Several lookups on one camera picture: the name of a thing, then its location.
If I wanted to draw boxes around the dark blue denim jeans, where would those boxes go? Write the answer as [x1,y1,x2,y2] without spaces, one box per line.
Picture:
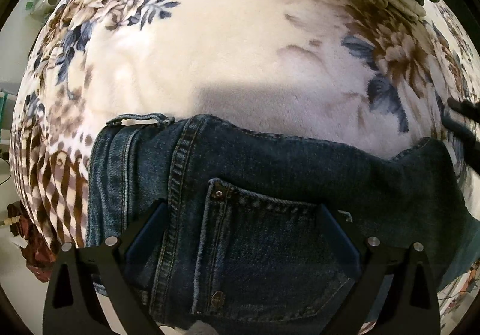
[85,115,479,334]

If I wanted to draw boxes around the dark red floor cloth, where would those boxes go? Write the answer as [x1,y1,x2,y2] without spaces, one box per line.
[7,201,56,283]

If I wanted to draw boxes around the floral cream plush blanket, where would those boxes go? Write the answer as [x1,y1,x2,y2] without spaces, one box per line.
[10,0,479,247]

